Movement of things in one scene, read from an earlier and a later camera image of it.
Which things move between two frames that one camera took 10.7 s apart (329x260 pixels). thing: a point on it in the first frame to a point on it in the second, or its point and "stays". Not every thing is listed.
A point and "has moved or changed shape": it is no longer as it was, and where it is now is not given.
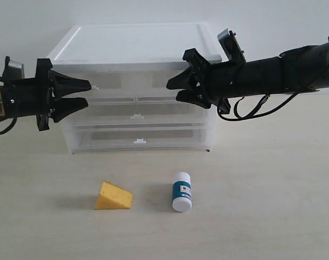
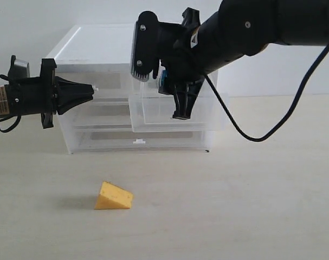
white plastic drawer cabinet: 130,109 stays
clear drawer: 151,86 has moved or changed shape
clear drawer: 107,87 stays
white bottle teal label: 182,200 to 163,85
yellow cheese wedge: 112,196 stays
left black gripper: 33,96 stays
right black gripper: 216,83 to 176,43
